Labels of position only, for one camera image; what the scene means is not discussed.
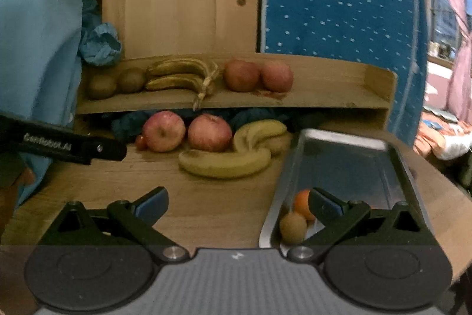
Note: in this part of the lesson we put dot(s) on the blue dotted fabric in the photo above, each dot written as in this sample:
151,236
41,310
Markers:
391,34

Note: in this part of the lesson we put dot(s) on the plain orange mandarin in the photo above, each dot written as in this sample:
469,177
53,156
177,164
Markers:
301,205

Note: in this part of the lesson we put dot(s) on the shelf apple right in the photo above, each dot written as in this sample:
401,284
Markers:
277,76

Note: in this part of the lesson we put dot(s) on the red cherry tomato back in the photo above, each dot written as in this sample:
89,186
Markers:
140,143

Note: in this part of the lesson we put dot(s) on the long yellow banana front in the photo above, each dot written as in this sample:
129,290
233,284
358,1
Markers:
224,165

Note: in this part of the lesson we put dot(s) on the bed with orange bedding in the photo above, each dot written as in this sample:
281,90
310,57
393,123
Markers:
442,135

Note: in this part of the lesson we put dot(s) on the shelf apple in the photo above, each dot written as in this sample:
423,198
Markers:
241,76
277,76

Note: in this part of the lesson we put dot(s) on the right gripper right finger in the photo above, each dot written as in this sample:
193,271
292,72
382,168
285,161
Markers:
339,218

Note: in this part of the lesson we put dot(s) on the shelf kiwi right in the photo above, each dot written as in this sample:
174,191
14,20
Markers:
131,80

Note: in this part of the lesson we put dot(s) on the metal baking tray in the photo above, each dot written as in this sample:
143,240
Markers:
351,167

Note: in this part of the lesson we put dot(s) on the shelf kiwi left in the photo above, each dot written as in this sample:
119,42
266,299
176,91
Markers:
101,86

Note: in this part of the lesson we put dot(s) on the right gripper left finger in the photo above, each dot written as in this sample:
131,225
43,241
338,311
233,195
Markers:
135,221

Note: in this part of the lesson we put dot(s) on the light blue hanging shirt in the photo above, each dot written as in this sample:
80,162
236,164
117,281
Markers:
40,66

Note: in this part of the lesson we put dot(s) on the red apple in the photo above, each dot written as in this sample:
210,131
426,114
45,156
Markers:
164,131
209,133

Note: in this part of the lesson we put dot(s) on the curved yellow banana back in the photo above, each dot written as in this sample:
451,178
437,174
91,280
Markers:
249,135

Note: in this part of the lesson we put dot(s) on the crumpled blue cloth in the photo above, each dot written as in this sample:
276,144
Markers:
99,44

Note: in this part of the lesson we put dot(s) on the wooden desk shelf riser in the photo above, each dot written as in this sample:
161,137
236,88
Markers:
318,83

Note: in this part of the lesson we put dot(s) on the shelf kiwi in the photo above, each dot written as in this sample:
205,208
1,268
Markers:
131,80
101,86

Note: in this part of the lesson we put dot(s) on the shelf apple left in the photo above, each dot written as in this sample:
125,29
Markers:
241,76

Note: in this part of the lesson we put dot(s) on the person left hand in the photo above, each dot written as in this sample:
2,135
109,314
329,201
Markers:
9,197

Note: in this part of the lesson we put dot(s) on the pink curtain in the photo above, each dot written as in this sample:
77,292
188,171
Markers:
457,95

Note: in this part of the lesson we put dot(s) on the barred window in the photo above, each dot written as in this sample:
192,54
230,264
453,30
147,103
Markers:
444,35

